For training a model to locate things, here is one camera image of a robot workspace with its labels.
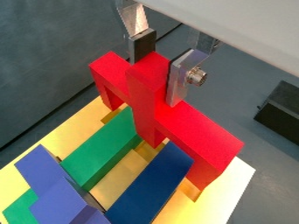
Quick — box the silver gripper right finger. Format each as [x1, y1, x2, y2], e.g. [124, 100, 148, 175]
[165, 29, 222, 107]

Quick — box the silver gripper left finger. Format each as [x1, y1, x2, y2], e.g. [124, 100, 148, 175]
[115, 0, 156, 64]

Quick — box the red E-shaped block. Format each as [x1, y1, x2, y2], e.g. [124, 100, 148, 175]
[89, 52, 243, 190]

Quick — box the yellow wooden board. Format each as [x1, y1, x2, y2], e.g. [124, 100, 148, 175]
[0, 98, 255, 224]

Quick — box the green block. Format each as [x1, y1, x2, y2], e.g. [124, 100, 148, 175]
[4, 108, 141, 224]

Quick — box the dark blue block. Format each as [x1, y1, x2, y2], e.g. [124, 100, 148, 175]
[105, 142, 193, 224]

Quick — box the purple cross-shaped block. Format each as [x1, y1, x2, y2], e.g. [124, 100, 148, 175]
[15, 145, 111, 224]

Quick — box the black angle bracket stand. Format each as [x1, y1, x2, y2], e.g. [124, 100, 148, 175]
[255, 80, 299, 145]

